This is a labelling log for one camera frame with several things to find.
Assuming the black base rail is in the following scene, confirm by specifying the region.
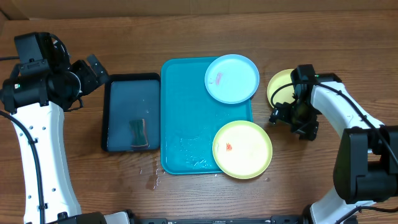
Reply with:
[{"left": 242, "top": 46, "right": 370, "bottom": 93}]
[{"left": 130, "top": 215, "right": 312, "bottom": 224}]

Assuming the teal plastic serving tray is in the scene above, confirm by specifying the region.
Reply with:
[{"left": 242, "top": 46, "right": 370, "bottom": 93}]
[{"left": 160, "top": 57, "right": 253, "bottom": 175}]

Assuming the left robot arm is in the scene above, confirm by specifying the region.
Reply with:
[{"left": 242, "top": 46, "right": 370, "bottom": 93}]
[{"left": 1, "top": 55, "right": 133, "bottom": 223}]

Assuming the black water tray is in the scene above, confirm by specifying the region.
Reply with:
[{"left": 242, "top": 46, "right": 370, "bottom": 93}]
[{"left": 101, "top": 73, "right": 160, "bottom": 152}]

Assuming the light blue plate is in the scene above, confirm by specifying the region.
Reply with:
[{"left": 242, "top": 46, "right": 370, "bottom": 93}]
[{"left": 205, "top": 54, "right": 260, "bottom": 104}]

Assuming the green dish sponge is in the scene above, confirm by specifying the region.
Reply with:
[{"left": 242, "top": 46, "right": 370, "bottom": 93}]
[{"left": 129, "top": 119, "right": 149, "bottom": 147}]

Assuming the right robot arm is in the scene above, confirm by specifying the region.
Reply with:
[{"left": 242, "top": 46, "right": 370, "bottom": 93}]
[{"left": 269, "top": 68, "right": 397, "bottom": 223}]

